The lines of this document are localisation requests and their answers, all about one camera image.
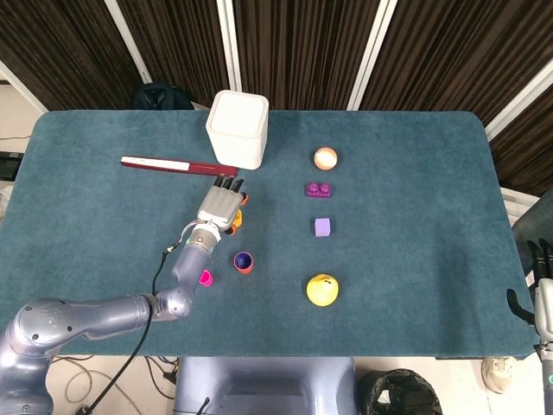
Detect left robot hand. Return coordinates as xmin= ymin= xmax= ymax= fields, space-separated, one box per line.
xmin=196 ymin=172 xmax=249 ymax=236

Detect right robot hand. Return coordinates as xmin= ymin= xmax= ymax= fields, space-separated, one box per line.
xmin=505 ymin=237 xmax=553 ymax=347

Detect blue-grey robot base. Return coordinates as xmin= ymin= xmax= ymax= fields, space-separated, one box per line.
xmin=173 ymin=356 xmax=358 ymax=415

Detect red and white flat stick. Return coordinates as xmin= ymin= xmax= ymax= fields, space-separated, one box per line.
xmin=120 ymin=156 xmax=239 ymax=178

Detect orange plastic cup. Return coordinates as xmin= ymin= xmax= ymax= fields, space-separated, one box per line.
xmin=233 ymin=251 xmax=256 ymax=276

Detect white square bin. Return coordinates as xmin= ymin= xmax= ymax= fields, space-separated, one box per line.
xmin=205 ymin=89 xmax=270 ymax=170

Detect white sneaker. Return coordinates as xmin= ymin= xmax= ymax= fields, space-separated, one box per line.
xmin=480 ymin=356 xmax=513 ymax=394

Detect magenta building brick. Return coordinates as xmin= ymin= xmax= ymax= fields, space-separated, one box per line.
xmin=306 ymin=182 xmax=334 ymax=200

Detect peach coloured ball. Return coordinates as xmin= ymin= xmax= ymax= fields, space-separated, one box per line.
xmin=314 ymin=146 xmax=339 ymax=170

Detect black backpack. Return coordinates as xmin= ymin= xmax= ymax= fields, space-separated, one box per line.
xmin=132 ymin=82 xmax=194 ymax=111

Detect yellow toy pear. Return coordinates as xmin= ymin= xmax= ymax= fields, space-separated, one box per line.
xmin=306 ymin=273 xmax=340 ymax=308

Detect teal tablecloth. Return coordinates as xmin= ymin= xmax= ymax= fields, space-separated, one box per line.
xmin=0 ymin=110 xmax=537 ymax=359

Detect black trash bag bin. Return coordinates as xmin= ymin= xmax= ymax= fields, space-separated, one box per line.
xmin=358 ymin=367 xmax=442 ymax=415

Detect dark brown pleated curtain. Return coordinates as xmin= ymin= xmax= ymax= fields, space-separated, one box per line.
xmin=0 ymin=0 xmax=553 ymax=198

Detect black box on floor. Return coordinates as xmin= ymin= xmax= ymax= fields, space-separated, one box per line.
xmin=0 ymin=150 xmax=22 ymax=182

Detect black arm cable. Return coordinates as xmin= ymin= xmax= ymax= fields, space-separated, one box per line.
xmin=86 ymin=222 xmax=200 ymax=412

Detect white partition post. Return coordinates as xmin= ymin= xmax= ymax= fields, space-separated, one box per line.
xmin=484 ymin=68 xmax=553 ymax=142
xmin=346 ymin=0 xmax=398 ymax=112
xmin=215 ymin=0 xmax=242 ymax=93
xmin=103 ymin=0 xmax=153 ymax=84
xmin=0 ymin=60 xmax=48 ymax=113

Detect black floor cables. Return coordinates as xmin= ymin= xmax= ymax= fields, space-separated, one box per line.
xmin=144 ymin=356 xmax=179 ymax=386

